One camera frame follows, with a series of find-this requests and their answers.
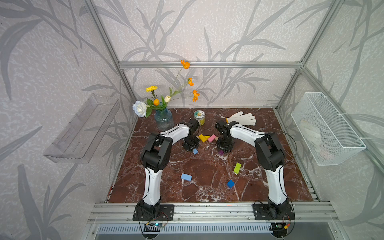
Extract yellow rectangular block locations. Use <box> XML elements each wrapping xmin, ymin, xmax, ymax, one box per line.
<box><xmin>199</xmin><ymin>135</ymin><xmax>208</xmax><ymax>143</ymax></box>

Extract pink rectangular block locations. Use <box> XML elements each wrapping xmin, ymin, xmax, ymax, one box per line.
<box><xmin>208</xmin><ymin>135</ymin><xmax>218</xmax><ymax>143</ymax></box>

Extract lime green block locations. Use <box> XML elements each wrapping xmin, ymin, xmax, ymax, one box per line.
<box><xmin>234</xmin><ymin>163</ymin><xmax>242</xmax><ymax>175</ymax></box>

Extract dark blue cube block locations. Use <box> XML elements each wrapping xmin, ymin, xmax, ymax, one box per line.
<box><xmin>227</xmin><ymin>180</ymin><xmax>235</xmax><ymax>189</ymax></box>

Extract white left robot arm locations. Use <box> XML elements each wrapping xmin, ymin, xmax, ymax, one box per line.
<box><xmin>138</xmin><ymin>119</ymin><xmax>200</xmax><ymax>217</ymax></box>

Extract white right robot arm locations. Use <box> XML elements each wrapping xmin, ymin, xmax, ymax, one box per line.
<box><xmin>215</xmin><ymin>121</ymin><xmax>291</xmax><ymax>219</ymax></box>

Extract sunflower seed tin can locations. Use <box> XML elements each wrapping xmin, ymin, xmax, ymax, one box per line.
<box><xmin>194</xmin><ymin>110</ymin><xmax>206</xmax><ymax>126</ymax></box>

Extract white cotton glove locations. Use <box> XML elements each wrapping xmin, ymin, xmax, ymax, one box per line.
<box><xmin>226</xmin><ymin>112</ymin><xmax>257</xmax><ymax>126</ymax></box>

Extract blue glass vase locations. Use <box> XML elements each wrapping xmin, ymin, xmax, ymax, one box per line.
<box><xmin>155</xmin><ymin>108</ymin><xmax>174</xmax><ymax>131</ymax></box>

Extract artificial flower bouquet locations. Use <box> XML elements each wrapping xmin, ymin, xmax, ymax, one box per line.
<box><xmin>132</xmin><ymin>59</ymin><xmax>200</xmax><ymax>118</ymax></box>

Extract white items in basket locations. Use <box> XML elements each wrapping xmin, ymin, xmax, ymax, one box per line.
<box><xmin>300</xmin><ymin>120</ymin><xmax>335</xmax><ymax>160</ymax></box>

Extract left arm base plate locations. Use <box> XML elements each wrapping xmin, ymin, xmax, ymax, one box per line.
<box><xmin>133</xmin><ymin>204</ymin><xmax>175</xmax><ymax>222</ymax></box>

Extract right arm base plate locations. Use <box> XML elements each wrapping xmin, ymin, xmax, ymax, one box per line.
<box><xmin>252</xmin><ymin>201</ymin><xmax>296</xmax><ymax>221</ymax></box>

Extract white wire basket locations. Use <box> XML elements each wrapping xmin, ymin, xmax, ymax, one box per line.
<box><xmin>291</xmin><ymin>92</ymin><xmax>367</xmax><ymax>166</ymax></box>

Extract clear acrylic wall shelf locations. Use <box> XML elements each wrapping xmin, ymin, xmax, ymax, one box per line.
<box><xmin>43</xmin><ymin>94</ymin><xmax>121</xmax><ymax>164</ymax></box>

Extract aluminium front rail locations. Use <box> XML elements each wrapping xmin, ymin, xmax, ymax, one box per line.
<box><xmin>87</xmin><ymin>202</ymin><xmax>340</xmax><ymax>224</ymax></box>

